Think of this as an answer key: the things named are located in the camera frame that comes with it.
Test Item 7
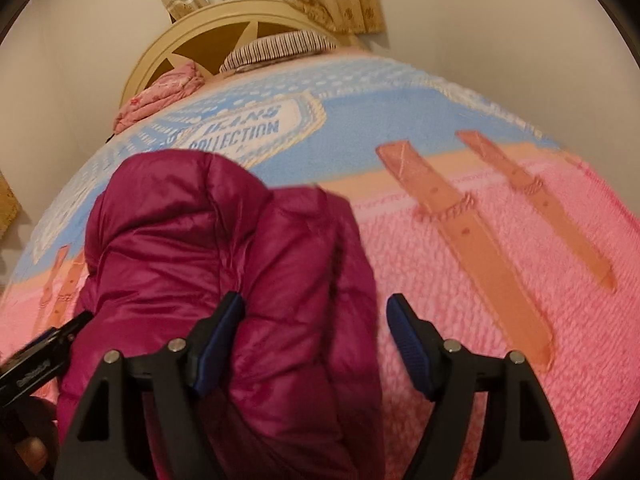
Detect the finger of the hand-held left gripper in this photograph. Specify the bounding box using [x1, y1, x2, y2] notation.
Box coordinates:
[0, 310, 97, 403]

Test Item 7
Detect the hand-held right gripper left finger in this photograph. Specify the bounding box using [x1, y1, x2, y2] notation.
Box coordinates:
[52, 291, 247, 480]

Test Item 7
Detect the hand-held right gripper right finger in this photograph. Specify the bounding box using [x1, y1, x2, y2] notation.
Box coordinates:
[386, 293, 574, 480]

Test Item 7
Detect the maroon puffer jacket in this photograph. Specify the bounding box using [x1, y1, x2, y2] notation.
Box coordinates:
[56, 150, 385, 480]

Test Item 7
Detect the person's left hand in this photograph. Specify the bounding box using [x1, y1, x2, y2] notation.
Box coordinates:
[12, 432, 57, 480]

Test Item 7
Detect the pink and blue printed blanket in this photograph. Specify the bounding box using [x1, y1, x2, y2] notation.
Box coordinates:
[0, 52, 640, 480]

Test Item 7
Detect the pink folded quilt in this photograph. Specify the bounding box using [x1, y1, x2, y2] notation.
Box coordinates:
[112, 61, 207, 135]

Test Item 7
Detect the striped pillow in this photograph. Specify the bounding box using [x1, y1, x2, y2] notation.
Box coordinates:
[218, 29, 340, 73]

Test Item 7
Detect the cream wooden headboard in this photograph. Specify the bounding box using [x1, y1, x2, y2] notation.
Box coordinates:
[120, 0, 361, 111]

